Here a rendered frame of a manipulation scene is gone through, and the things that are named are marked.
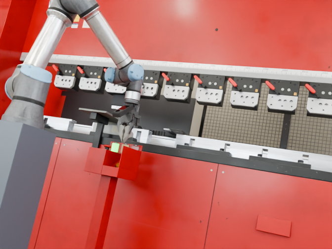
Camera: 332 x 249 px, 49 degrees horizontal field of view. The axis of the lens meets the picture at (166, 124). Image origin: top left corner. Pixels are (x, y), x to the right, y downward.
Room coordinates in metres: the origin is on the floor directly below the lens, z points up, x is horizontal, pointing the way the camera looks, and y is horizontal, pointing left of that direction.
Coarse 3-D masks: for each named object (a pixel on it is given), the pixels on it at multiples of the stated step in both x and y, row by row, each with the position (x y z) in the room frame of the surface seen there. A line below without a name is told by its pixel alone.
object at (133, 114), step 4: (124, 100) 1.74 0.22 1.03; (128, 100) 1.71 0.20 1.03; (132, 100) 1.71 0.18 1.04; (132, 104) 1.73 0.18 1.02; (136, 104) 1.75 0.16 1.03; (136, 108) 1.76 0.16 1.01; (128, 112) 1.71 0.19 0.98; (132, 112) 1.75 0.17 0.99; (136, 112) 1.77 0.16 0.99; (124, 116) 1.73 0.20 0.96; (128, 116) 1.72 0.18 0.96; (132, 116) 1.72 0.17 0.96; (136, 116) 1.74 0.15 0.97; (140, 116) 1.77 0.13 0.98; (120, 120) 1.74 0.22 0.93; (124, 120) 1.73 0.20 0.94; (128, 120) 1.72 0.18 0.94; (136, 120) 1.77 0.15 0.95; (136, 124) 1.77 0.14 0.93
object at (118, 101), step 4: (116, 96) 2.24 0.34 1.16; (120, 96) 2.23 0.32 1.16; (124, 96) 2.21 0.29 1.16; (112, 100) 2.24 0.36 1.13; (116, 100) 2.23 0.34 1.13; (120, 100) 2.22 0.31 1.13; (112, 104) 2.24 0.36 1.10; (116, 104) 2.23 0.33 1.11; (120, 104) 2.22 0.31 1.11; (124, 104) 2.21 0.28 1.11; (112, 108) 2.25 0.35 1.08; (116, 108) 2.24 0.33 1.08
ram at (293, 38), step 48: (48, 0) 2.47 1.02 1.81; (96, 0) 2.32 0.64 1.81; (144, 0) 2.18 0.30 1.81; (192, 0) 2.06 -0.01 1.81; (240, 0) 1.96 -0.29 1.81; (288, 0) 1.86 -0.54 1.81; (96, 48) 2.28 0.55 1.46; (144, 48) 2.16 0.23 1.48; (192, 48) 2.04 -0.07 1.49; (240, 48) 1.94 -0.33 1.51; (288, 48) 1.84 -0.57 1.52
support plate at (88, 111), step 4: (80, 108) 2.00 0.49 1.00; (84, 112) 2.06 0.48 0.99; (88, 112) 2.04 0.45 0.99; (96, 112) 1.98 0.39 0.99; (100, 112) 1.96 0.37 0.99; (104, 112) 1.94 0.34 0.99; (108, 112) 1.96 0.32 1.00; (104, 116) 2.06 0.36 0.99; (108, 116) 2.04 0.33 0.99; (112, 116) 2.01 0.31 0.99; (112, 120) 2.15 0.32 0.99; (116, 120) 2.12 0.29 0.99
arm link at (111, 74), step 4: (108, 68) 1.64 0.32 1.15; (112, 68) 1.63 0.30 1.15; (116, 68) 1.65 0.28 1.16; (108, 72) 1.64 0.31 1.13; (112, 72) 1.62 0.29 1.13; (116, 72) 1.62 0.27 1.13; (108, 76) 1.64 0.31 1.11; (112, 76) 1.63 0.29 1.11; (116, 76) 1.62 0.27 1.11; (108, 80) 1.64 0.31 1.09; (112, 80) 1.64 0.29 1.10; (116, 80) 1.63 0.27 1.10; (120, 80) 1.61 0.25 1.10; (120, 84) 1.68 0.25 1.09; (124, 84) 1.69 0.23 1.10; (128, 84) 1.69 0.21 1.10
